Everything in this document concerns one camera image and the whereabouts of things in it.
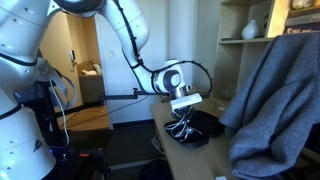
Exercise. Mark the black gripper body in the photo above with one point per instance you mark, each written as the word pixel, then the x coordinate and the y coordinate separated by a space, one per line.
pixel 182 112

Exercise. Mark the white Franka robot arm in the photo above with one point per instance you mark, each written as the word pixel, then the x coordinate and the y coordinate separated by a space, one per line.
pixel 20 66

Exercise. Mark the black zip case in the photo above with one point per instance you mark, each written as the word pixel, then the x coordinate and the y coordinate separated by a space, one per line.
pixel 203 128

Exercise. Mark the clear glass bowl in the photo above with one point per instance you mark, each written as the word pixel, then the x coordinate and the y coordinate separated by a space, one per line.
pixel 227 94

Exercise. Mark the wooden shelf unit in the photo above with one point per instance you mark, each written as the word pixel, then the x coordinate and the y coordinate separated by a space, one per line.
pixel 230 60

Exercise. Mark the grey knitted cardigan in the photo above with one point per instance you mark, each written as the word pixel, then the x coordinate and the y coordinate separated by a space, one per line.
pixel 280 110

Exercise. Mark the wooden side table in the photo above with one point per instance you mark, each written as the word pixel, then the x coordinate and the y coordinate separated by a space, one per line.
pixel 90 120

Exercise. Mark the beige armchair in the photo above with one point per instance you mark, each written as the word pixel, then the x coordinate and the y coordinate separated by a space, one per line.
pixel 90 83

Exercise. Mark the white ceramic vase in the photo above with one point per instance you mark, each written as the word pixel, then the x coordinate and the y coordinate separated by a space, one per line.
pixel 250 30

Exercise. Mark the stack of books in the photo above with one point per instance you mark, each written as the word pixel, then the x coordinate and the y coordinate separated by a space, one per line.
pixel 301 23

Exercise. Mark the plush toy figure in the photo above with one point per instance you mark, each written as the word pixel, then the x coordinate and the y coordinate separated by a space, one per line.
pixel 300 4

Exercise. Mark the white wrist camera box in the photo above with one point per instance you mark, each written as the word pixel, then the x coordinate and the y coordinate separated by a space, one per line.
pixel 186 101

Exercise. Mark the white wall switch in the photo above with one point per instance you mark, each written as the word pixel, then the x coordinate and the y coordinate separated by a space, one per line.
pixel 111 53

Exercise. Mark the wall intercom phone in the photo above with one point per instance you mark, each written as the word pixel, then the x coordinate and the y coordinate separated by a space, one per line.
pixel 72 58

